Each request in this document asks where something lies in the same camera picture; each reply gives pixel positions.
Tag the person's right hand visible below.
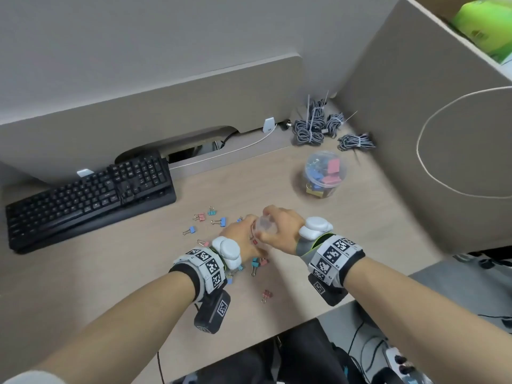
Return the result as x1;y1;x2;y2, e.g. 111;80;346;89
254;205;306;257

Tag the person's left hand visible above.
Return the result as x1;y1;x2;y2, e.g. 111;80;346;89
219;214;268;263

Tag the small clear plastic jar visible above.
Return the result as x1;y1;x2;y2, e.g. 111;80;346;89
255;214;281;245

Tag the pile of mixed binder clips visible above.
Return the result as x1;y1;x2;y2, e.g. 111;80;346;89
182;205;271;285

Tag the person's left forearm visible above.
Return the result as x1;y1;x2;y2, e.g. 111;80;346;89
36;271;197;384

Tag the person's right forearm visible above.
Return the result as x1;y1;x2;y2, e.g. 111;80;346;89
343;255;512;384

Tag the person's white left sleeve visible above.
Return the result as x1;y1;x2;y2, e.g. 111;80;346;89
0;370;67;384

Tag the white left hand tracker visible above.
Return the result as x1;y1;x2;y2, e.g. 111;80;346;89
211;235;243;268

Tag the white hand tracker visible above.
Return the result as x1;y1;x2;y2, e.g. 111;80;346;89
299;218;334;241
211;235;243;268

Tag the white right hand tracker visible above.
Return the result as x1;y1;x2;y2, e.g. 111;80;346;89
299;218;334;241

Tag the grey left marker wristband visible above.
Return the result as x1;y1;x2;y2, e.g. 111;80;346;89
169;245;231;305

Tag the grey marker wristband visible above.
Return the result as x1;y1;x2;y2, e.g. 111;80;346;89
169;245;231;305
295;234;367;286

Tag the grey right marker wristband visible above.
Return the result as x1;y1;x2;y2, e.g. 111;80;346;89
295;234;367;286

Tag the beige desk side panel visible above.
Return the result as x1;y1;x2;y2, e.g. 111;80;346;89
335;0;512;253

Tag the black keyboard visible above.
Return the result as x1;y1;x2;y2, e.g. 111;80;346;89
6;154;178;254

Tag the white power strip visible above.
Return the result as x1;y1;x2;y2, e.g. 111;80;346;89
382;346;427;384

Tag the bright green package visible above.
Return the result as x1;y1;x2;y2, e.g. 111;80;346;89
450;0;512;62

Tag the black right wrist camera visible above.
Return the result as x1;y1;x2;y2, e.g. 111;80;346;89
308;274;348;308

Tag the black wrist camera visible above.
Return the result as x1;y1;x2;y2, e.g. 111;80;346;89
194;290;232;335
308;274;348;308

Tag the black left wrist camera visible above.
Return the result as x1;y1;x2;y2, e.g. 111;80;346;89
194;290;232;335

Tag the thin white cable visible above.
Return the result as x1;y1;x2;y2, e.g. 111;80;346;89
170;127;277;169

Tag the grey cable bundle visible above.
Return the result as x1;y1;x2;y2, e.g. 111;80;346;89
305;91;329;124
325;112;346;137
337;133;377;153
293;119;325;147

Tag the white looped cable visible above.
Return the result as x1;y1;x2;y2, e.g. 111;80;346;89
415;86;512;199

